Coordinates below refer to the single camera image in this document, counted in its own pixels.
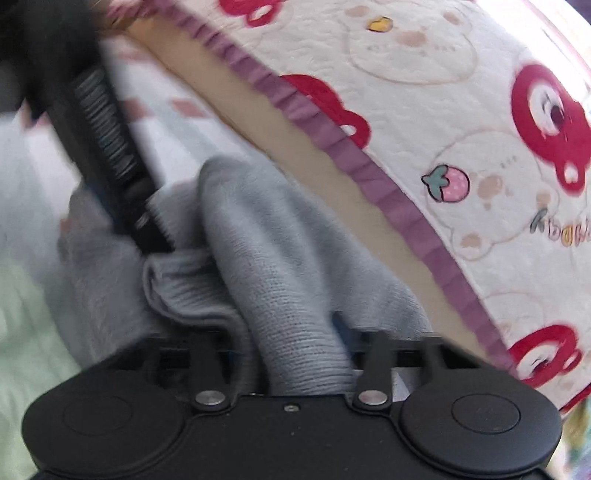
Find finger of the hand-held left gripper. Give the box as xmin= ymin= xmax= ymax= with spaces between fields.
xmin=48 ymin=62 xmax=176 ymax=256

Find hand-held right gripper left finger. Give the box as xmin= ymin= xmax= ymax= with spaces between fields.
xmin=99 ymin=330 xmax=245 ymax=414

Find beige padded bed frame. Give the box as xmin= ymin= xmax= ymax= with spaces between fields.
xmin=124 ymin=23 xmax=509 ymax=370

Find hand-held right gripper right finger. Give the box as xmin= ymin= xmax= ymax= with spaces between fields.
xmin=332 ymin=314 xmax=481 ymax=412

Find light green printed t-shirt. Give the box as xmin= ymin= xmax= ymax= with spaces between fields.
xmin=0 ymin=256 xmax=95 ymax=480

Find grey knit sweater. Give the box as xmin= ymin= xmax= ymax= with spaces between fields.
xmin=55 ymin=154 xmax=435 ymax=398

